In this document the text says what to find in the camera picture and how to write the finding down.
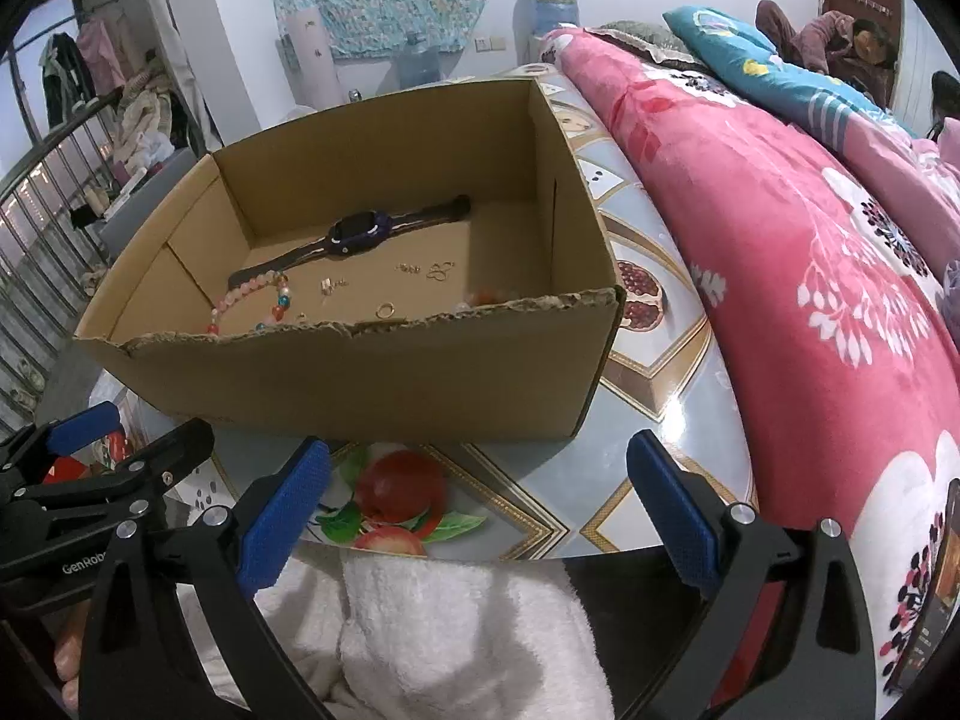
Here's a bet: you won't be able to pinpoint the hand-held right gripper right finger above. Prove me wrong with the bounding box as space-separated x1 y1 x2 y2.
626 429 878 720

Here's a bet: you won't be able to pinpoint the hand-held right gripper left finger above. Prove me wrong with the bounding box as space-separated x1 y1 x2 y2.
75 435 332 720

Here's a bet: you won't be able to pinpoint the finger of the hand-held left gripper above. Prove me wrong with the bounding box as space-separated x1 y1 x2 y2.
0 400 122 492
11 418 217 533

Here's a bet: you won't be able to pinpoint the brown cardboard box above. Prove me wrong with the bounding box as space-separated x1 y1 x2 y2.
73 77 627 442

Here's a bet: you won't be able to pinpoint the multicolour bead necklace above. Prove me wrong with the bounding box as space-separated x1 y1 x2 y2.
208 270 293 337

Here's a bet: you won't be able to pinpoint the dark purple wrist watch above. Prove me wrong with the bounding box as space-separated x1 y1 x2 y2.
227 195 472 290

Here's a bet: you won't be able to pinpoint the person's left hand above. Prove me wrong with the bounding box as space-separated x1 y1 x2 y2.
52 611 91 710

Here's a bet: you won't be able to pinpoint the metal railing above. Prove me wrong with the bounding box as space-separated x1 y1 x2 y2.
0 90 151 421

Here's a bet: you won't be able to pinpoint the white fluffy garment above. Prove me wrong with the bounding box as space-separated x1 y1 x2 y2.
180 546 617 720

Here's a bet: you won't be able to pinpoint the pink floral blanket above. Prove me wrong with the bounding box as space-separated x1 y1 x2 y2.
544 26 960 706

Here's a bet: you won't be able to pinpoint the beige quilted clothes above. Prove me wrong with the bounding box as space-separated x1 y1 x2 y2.
112 60 181 185

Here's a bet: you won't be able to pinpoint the dark hanging garment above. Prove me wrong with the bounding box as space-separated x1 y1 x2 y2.
39 34 92 128

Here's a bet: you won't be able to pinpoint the pink hanging garment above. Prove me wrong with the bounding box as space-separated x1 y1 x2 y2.
75 11 128 91

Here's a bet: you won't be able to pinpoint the white printed roll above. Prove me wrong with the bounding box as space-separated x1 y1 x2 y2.
283 7 342 110

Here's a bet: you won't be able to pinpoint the teal printed pillow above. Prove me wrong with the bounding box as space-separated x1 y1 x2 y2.
662 6 901 140

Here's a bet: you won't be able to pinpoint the grey lace pillow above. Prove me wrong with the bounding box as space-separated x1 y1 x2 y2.
585 21 706 65

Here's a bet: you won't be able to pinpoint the water dispenser with blue bottle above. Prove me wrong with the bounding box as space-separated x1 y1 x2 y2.
521 0 582 65

